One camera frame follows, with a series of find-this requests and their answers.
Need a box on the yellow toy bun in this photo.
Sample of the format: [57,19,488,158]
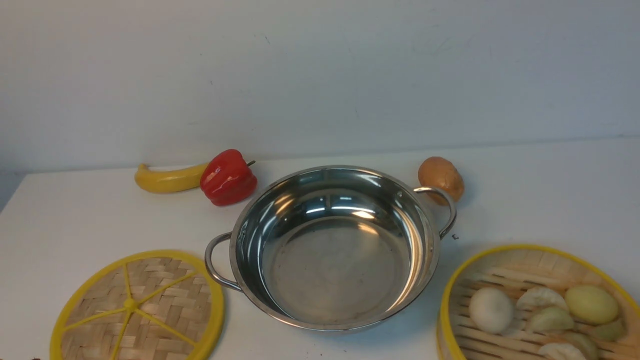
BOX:
[564,285,620,325]

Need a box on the red toy bell pepper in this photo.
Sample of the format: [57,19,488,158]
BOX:
[199,149,258,207]

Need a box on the pale green toy dumpling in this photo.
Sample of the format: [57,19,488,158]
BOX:
[525,306,575,333]

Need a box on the yellow woven steamer lid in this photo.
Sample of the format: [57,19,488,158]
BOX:
[49,249,226,360]

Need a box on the white toy dumpling front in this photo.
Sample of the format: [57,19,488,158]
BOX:
[537,342,586,360]

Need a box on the olive toy dumpling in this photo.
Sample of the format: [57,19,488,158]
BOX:
[563,332,600,360]

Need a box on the yellow bamboo steamer basket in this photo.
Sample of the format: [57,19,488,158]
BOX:
[436,244,640,360]

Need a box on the white toy dumpling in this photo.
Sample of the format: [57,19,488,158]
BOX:
[537,342,586,360]
[515,286,569,312]

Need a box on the white toy bun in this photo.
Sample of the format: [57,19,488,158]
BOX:
[468,287,515,334]

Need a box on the stainless steel pot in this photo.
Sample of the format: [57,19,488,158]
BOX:
[204,165,457,333]

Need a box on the yellow toy banana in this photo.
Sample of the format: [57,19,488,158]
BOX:
[134,163,208,194]

